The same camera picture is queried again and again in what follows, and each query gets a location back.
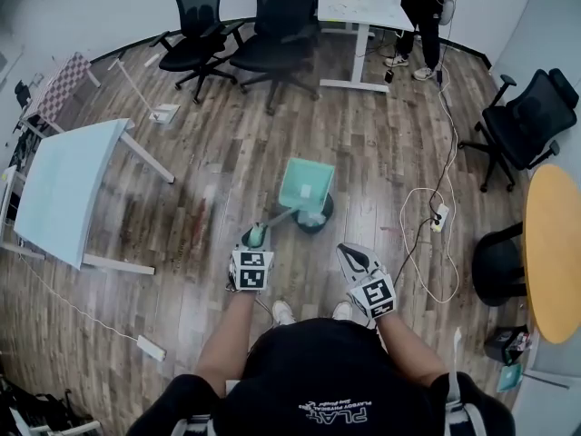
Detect yellow round table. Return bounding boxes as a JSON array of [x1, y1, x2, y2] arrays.
[[524, 163, 581, 345]]

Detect teal flat packet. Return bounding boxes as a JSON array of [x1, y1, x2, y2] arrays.
[[496, 363, 524, 393]]

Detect thin black cable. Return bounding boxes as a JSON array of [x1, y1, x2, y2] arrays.
[[392, 215, 439, 290]]

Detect black office chair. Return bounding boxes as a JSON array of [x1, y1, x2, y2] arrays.
[[229, 0, 322, 116], [13, 79, 33, 108], [458, 68, 580, 193], [149, 0, 246, 104]]

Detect black storage box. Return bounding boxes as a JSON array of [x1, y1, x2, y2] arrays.
[[483, 325, 533, 366]]

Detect person's left shoe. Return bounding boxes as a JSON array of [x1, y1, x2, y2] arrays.
[[271, 300, 297, 327]]

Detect green dustpan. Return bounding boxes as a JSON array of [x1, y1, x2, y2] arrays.
[[247, 156, 336, 249]]

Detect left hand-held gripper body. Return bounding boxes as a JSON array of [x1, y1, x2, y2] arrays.
[[228, 246, 276, 294]]

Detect white paper scraps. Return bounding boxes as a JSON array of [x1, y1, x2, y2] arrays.
[[299, 183, 327, 227]]

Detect black round stool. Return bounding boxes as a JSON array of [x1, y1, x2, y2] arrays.
[[471, 223, 530, 308]]

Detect black wire waste bin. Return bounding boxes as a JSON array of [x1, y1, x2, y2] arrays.
[[293, 193, 335, 235]]

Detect black adapter cable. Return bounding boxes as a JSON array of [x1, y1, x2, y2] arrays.
[[428, 47, 458, 220]]

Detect black metal rack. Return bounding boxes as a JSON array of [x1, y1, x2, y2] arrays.
[[0, 374, 90, 436]]

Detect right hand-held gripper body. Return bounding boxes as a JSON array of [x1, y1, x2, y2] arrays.
[[347, 271, 397, 321]]

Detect white power strip with plugs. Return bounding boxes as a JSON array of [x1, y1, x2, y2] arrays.
[[429, 202, 450, 233]]

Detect person's right forearm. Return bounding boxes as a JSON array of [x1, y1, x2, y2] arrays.
[[374, 313, 448, 383]]

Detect thin white cord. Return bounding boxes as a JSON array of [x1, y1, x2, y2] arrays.
[[17, 247, 142, 342]]

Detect person's left forearm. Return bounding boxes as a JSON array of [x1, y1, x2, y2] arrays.
[[194, 291, 258, 390]]

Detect white desk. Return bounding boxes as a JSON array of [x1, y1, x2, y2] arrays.
[[316, 0, 415, 94]]

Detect white metal rack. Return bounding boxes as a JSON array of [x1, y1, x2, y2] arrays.
[[0, 165, 22, 229]]

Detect checkered table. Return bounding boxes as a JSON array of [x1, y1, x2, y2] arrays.
[[20, 51, 102, 136], [43, 419, 102, 436]]

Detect light blue table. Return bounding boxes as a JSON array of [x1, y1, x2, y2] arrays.
[[13, 118, 176, 275]]

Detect flat white power strip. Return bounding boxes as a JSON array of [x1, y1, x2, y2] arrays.
[[135, 333, 168, 362]]

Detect person's black shirt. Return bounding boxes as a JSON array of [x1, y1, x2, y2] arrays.
[[126, 316, 517, 436]]

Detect thick white cable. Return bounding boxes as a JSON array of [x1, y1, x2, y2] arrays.
[[399, 61, 460, 303]]

